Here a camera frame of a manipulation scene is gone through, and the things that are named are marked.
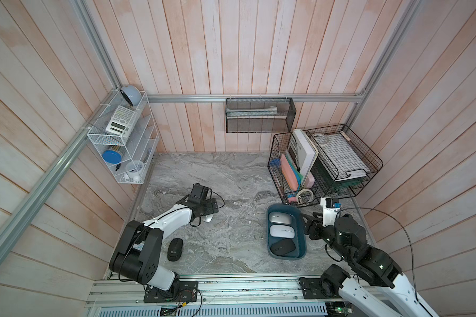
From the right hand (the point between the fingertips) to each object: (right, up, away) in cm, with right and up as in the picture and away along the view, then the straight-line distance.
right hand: (305, 212), depth 71 cm
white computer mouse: (-4, -12, +17) cm, 21 cm away
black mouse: (-5, -17, +12) cm, 22 cm away
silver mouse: (-5, -7, +21) cm, 23 cm away
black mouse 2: (-52, -18, +11) cm, 56 cm away
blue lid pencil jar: (-75, +21, +5) cm, 78 cm away
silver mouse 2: (-38, -7, +21) cm, 45 cm away
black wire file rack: (+4, +16, +25) cm, 30 cm away
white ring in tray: (+18, +31, +27) cm, 45 cm away
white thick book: (+6, +23, +14) cm, 28 cm away
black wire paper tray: (+29, +7, +21) cm, 37 cm away
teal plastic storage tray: (+2, -15, +13) cm, 20 cm away
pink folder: (+2, +14, +30) cm, 33 cm away
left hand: (-39, -3, +21) cm, 45 cm away
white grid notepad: (+24, +22, +19) cm, 38 cm away
